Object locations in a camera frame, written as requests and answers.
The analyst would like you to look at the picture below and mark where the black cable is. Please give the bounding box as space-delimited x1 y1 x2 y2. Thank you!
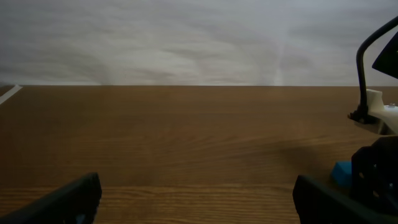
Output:
347 15 398 125

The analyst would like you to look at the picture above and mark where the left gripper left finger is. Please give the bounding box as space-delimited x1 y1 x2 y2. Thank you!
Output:
0 172 103 224

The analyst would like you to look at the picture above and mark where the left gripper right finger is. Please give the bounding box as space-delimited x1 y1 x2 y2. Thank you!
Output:
292 174 398 224

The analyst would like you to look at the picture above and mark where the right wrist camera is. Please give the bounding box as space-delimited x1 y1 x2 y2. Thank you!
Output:
366 88 398 136

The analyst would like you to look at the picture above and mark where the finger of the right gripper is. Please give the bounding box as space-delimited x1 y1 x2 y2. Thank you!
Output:
351 136 398 216

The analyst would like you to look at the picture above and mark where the blue cube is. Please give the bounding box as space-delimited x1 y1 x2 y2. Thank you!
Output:
330 160 354 189

